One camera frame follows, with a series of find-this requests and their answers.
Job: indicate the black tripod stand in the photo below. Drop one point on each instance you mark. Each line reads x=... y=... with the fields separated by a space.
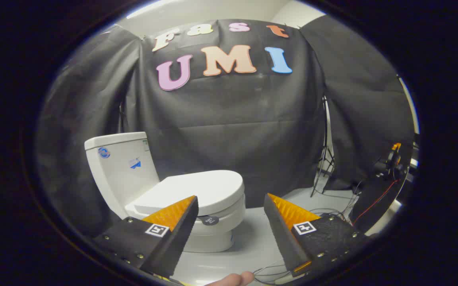
x=325 y=151

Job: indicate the white toilet lid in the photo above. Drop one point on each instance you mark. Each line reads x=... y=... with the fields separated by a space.
x=197 y=188

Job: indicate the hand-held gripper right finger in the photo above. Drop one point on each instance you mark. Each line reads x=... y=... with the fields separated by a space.
x=282 y=234

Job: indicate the orange and black device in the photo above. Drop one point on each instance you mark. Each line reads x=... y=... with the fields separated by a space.
x=394 y=157

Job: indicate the black backdrop cloth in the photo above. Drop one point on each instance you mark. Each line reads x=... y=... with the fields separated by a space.
x=233 y=119

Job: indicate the black equipment box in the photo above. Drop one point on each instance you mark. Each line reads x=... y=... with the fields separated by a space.
x=376 y=198

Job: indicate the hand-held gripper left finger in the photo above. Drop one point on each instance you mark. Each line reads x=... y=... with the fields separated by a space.
x=177 y=238

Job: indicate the white toilet tank cover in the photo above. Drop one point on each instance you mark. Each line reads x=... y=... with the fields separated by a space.
x=113 y=140

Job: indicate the white toilet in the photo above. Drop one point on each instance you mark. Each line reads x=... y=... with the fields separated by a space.
x=121 y=174

